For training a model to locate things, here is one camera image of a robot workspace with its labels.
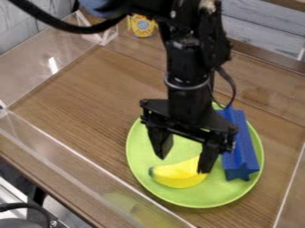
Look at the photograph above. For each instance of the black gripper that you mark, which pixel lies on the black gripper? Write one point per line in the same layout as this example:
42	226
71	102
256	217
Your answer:
186	114

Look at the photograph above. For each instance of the yellow toy banana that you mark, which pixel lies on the yellow toy banana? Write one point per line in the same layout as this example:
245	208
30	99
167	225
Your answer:
178	175

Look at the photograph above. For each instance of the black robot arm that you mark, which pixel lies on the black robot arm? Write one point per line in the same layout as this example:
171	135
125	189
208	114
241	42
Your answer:
198	49

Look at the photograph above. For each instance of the green round plate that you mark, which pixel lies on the green round plate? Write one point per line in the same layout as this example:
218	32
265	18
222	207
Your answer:
212	193

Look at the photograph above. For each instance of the blue star-shaped block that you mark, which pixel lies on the blue star-shaped block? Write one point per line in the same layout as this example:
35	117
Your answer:
240	162

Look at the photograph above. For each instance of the yellow labelled tin can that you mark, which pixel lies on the yellow labelled tin can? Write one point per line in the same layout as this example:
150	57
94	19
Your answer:
141	26

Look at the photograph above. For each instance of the clear acrylic tray wall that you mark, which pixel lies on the clear acrylic tray wall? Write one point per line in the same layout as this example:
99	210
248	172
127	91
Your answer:
75	91

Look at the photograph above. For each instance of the black metal table bracket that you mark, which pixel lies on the black metal table bracket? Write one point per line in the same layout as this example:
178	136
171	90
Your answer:
58	212

